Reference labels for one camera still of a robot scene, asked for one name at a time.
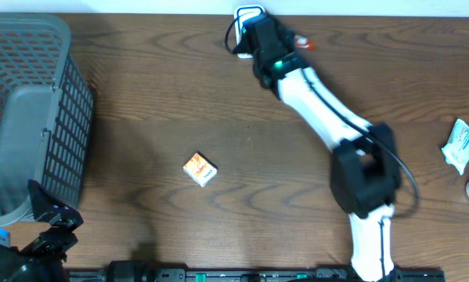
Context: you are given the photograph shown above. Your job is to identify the red Top chocolate bar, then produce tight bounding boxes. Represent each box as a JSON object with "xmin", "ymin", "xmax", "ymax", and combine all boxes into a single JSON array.
[{"xmin": 294, "ymin": 34, "xmax": 317, "ymax": 51}]

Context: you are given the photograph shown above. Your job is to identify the orange small carton box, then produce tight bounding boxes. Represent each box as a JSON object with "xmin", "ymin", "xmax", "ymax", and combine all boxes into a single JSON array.
[{"xmin": 182, "ymin": 152, "xmax": 218, "ymax": 187}]

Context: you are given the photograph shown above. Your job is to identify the light blue snack packet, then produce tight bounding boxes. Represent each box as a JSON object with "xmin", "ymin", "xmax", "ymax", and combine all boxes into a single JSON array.
[{"xmin": 442, "ymin": 119, "xmax": 469, "ymax": 175}]

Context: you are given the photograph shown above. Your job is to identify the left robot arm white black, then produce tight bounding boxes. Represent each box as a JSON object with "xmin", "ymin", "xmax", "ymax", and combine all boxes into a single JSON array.
[{"xmin": 0, "ymin": 179, "xmax": 84, "ymax": 282}]

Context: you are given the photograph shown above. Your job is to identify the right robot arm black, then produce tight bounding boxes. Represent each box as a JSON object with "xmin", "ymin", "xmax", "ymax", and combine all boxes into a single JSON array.
[{"xmin": 233, "ymin": 13, "xmax": 401, "ymax": 281}]

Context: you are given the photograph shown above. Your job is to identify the white barcode scanner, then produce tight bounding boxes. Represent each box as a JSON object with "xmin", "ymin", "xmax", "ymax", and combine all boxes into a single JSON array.
[{"xmin": 233, "ymin": 4, "xmax": 266, "ymax": 45}]

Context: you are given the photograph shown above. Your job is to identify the grey plastic basket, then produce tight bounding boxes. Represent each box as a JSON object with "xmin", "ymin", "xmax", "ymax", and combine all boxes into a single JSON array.
[{"xmin": 0, "ymin": 13, "xmax": 94, "ymax": 226}]

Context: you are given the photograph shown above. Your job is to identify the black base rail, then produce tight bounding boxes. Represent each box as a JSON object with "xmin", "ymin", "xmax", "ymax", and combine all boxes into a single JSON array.
[{"xmin": 67, "ymin": 260, "xmax": 447, "ymax": 282}]

